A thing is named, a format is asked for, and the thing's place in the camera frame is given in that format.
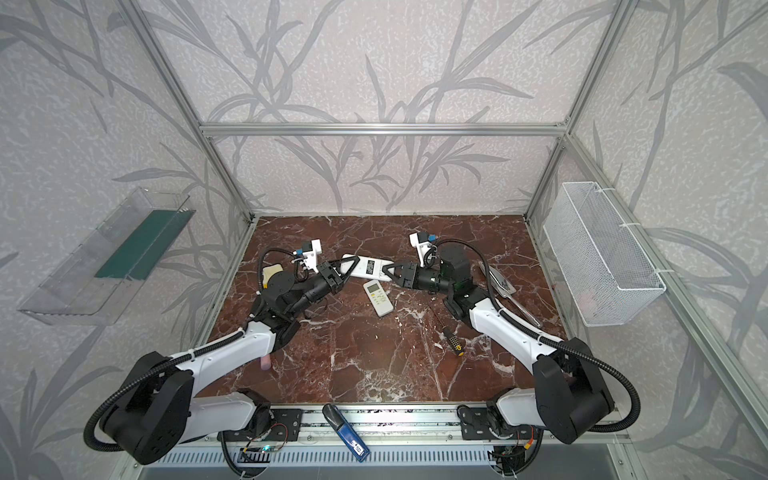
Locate white remote red keypad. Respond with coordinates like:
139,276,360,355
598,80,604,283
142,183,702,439
351,255,393,282

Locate black yellow screwdriver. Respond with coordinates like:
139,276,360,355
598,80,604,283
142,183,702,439
428,304,465,357

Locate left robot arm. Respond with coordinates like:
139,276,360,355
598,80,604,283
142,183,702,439
83,256,360,465

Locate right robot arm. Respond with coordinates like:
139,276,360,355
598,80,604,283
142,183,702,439
382,240,641,444

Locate white remote green buttons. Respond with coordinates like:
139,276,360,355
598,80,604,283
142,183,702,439
363,280,394,317

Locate metal tongs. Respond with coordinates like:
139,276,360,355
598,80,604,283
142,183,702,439
485,267,542,328

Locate blue black utility knife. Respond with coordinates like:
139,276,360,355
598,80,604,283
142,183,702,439
322,403,370,462

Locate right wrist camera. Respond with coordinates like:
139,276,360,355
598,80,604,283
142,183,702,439
409,232,437,268

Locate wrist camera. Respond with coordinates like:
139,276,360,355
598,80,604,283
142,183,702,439
293,239,322,273
409,232,437,268

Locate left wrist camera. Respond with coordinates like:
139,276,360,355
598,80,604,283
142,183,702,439
293,239,322,273

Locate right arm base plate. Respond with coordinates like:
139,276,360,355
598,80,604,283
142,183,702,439
456,404,541,442

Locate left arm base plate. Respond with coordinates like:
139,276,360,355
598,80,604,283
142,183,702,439
219,408,303,443

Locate white wire mesh basket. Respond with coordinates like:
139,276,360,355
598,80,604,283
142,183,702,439
543,181,666,327

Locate clear plastic wall bin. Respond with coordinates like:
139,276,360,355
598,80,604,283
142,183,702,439
18,187,195,326

